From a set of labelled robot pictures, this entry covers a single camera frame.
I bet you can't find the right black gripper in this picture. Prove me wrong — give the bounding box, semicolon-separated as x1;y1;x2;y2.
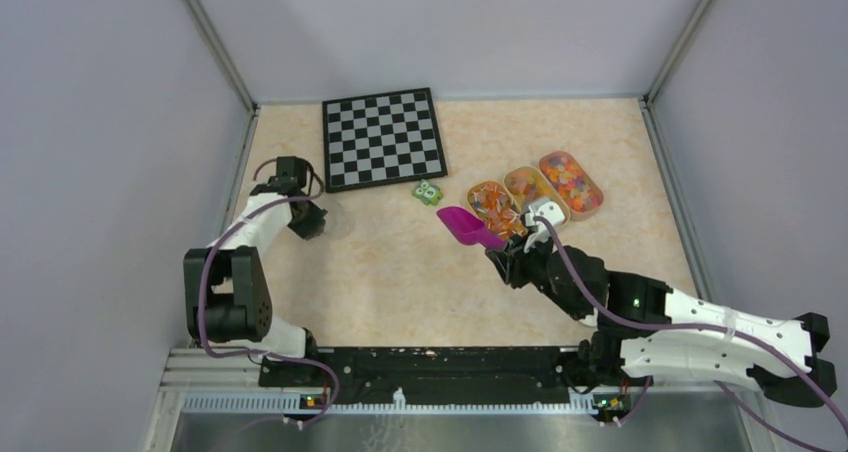
488;226;586;320

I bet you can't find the magenta plastic scoop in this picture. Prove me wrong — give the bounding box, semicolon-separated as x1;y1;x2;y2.
436;206;505;250

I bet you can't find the clear plastic cup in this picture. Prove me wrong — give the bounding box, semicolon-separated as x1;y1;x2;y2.
318;198;354;241

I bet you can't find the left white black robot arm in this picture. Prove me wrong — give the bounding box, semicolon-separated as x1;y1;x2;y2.
182;156;327;386

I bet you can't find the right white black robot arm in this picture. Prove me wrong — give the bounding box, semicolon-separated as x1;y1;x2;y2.
485;241;837;408

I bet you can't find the tray with orange wrapped candies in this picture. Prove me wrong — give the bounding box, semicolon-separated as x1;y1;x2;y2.
466;180;528;241

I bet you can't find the tray with yellow gummy candies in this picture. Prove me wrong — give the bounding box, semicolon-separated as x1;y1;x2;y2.
503;166;565;212

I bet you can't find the tray with mixed colourful candies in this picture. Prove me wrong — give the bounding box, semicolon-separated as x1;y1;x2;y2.
538;151;604;221

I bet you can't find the green owl toy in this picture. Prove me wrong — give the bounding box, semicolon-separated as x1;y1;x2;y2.
412;180;444;206

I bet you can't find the black white chessboard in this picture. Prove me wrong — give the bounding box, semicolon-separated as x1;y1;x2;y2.
321;87;449;193

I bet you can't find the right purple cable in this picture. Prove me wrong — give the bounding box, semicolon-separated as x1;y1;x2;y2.
533;215;848;452

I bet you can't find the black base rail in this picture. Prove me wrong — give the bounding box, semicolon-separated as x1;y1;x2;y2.
258;346;645;405

